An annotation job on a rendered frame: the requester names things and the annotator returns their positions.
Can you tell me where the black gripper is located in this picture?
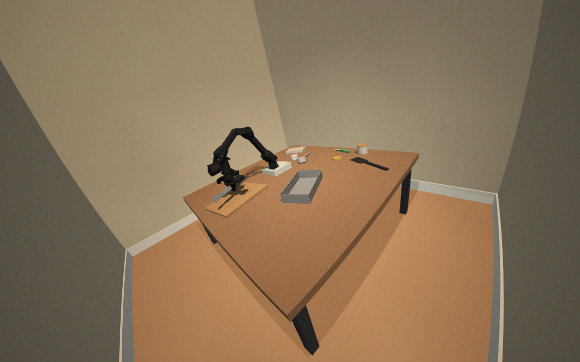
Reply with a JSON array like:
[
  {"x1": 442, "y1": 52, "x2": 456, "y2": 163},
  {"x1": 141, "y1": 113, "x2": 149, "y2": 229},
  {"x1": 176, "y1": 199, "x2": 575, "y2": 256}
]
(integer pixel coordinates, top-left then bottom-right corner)
[{"x1": 216, "y1": 168, "x2": 244, "y2": 192}]

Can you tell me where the dark grey flat spatula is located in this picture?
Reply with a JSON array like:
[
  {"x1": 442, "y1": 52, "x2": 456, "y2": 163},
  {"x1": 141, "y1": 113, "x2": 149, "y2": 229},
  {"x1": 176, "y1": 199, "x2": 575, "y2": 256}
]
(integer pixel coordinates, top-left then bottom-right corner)
[{"x1": 350, "y1": 157, "x2": 389, "y2": 171}]

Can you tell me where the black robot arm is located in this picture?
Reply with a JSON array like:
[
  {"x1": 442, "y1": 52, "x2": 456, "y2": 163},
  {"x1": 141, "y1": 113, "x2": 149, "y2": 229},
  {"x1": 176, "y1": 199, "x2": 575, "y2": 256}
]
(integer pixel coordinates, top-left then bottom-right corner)
[{"x1": 207, "y1": 127, "x2": 279, "y2": 176}]

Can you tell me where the grey cylinder with orange lid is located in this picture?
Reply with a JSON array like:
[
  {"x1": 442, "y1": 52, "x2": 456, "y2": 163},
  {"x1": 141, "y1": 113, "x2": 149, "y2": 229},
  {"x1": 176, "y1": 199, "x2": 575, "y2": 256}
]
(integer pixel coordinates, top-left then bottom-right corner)
[{"x1": 357, "y1": 143, "x2": 368, "y2": 155}]

